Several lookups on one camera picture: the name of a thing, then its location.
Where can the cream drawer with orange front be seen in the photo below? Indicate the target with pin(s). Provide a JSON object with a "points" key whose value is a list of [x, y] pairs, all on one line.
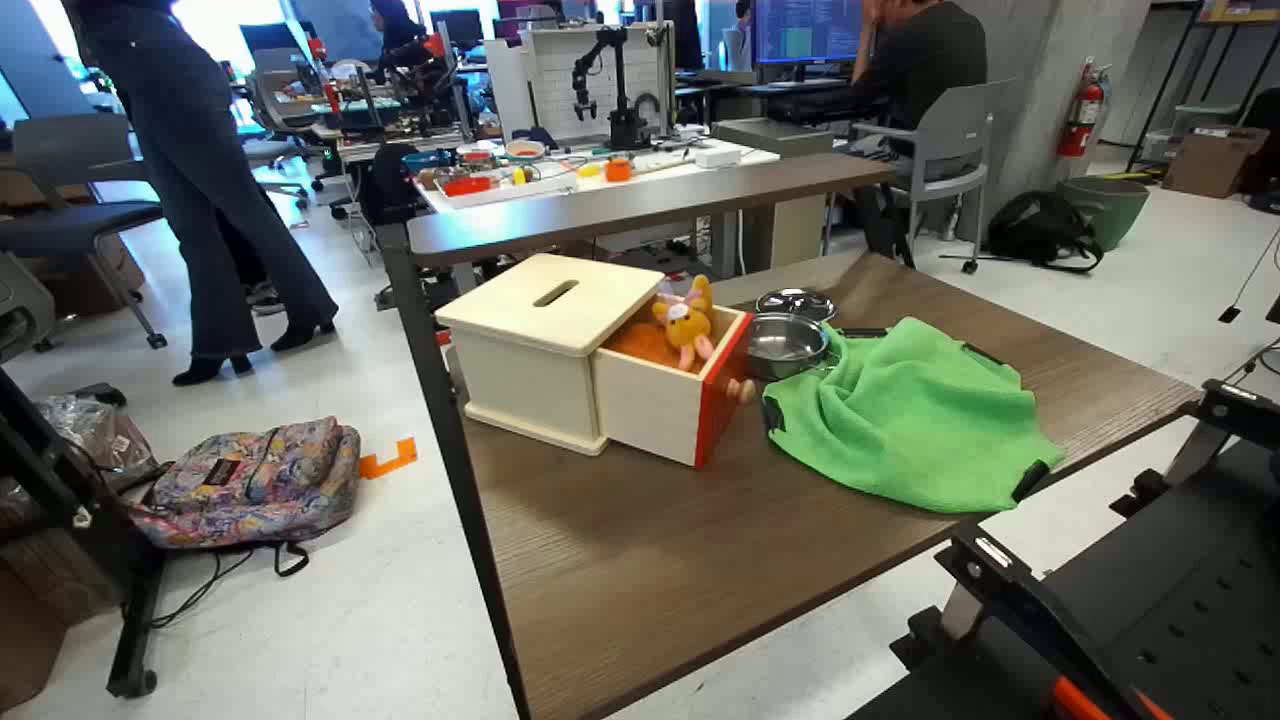
{"points": [[644, 404]]}

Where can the small black robot arm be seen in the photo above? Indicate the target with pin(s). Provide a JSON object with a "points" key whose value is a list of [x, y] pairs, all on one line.
{"points": [[623, 103]]}

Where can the orange plush toy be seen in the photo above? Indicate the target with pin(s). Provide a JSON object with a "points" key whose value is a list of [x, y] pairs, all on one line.
{"points": [[683, 327]]}

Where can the cream wooden box with slot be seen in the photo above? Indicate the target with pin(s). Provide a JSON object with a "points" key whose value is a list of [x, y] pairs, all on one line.
{"points": [[535, 340]]}

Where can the deep steel bowl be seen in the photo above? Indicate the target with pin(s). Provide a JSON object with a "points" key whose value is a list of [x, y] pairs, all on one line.
{"points": [[785, 345]]}

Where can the long brown table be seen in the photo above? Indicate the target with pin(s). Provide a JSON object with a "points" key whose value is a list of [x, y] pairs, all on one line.
{"points": [[602, 209]]}

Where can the shallow steel plate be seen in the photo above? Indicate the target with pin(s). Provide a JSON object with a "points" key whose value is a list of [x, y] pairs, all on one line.
{"points": [[796, 301]]}

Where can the white table with toys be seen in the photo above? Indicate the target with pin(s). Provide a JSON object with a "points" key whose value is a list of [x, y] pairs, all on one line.
{"points": [[664, 164]]}

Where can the green cloth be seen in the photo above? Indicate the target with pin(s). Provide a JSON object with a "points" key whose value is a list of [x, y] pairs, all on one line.
{"points": [[904, 414]]}

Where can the orange floor marker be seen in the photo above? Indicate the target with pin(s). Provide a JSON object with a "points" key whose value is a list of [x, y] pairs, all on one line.
{"points": [[384, 461]]}

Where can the white backboard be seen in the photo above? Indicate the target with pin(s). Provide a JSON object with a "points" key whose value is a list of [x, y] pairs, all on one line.
{"points": [[552, 83]]}

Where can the computer monitor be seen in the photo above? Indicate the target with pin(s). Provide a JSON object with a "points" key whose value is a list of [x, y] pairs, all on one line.
{"points": [[805, 30]]}

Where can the grey plastic chair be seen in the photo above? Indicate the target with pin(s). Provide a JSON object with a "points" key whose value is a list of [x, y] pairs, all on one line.
{"points": [[953, 142]]}

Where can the colourful patterned backpack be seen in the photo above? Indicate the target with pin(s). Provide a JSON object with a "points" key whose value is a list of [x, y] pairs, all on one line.
{"points": [[255, 482]]}

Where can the seated person in black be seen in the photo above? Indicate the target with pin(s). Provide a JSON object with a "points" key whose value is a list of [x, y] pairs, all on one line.
{"points": [[935, 61]]}

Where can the black backpack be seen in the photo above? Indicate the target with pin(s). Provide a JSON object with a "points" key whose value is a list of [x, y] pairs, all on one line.
{"points": [[1043, 224]]}

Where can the standing person in jeans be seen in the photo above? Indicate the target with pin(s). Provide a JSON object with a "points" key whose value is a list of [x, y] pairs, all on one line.
{"points": [[202, 160]]}

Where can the green bin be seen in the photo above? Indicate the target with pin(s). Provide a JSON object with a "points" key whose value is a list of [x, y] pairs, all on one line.
{"points": [[1117, 209]]}

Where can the red fire extinguisher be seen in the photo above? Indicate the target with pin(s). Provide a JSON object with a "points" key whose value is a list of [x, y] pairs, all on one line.
{"points": [[1084, 113]]}

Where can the black floor stand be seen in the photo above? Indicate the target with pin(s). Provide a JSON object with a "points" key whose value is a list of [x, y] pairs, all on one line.
{"points": [[81, 534]]}

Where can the dark office chair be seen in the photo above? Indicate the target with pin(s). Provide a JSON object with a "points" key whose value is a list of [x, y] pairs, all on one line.
{"points": [[64, 224]]}

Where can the brown cardboard box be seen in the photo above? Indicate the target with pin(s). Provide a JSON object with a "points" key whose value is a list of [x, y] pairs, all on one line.
{"points": [[1215, 160]]}

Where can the black robot mounting frame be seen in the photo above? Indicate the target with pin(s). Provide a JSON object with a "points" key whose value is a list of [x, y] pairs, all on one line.
{"points": [[1175, 614]]}

